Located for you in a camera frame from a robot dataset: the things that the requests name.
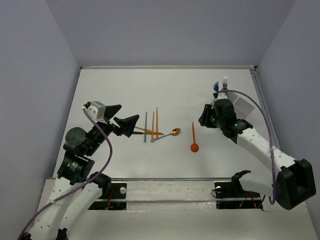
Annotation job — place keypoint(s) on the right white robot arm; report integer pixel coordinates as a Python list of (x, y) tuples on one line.
[(292, 181)]

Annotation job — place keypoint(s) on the silver fork teal handle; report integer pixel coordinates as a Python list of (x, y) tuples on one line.
[(224, 84)]

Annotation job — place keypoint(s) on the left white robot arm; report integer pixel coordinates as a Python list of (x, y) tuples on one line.
[(76, 187)]

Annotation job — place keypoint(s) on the white divided utensil container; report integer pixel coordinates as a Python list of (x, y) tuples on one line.
[(241, 106)]

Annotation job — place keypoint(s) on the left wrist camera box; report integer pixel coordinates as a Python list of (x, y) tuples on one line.
[(95, 109)]

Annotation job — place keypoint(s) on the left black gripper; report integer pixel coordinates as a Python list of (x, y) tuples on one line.
[(111, 124)]

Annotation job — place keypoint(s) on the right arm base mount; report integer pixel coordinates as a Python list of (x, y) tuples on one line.
[(230, 195)]

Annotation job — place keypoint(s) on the copper metal spoon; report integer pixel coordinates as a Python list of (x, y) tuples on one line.
[(174, 133)]

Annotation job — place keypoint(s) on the yellow plastic knife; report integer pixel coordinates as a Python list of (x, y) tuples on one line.
[(143, 131)]

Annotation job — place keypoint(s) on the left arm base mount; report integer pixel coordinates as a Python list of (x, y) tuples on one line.
[(114, 200)]

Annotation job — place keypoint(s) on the orange chopstick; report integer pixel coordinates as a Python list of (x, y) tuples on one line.
[(152, 127), (157, 123)]

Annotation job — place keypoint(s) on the blue plastic fork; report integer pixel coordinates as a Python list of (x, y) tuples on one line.
[(216, 87)]

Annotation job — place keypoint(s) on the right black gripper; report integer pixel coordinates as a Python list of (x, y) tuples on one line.
[(204, 119)]

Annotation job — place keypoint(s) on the teal chopstick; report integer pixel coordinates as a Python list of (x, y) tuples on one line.
[(145, 127)]

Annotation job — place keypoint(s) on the orange plastic spoon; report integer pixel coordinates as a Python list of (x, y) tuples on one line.
[(194, 147)]

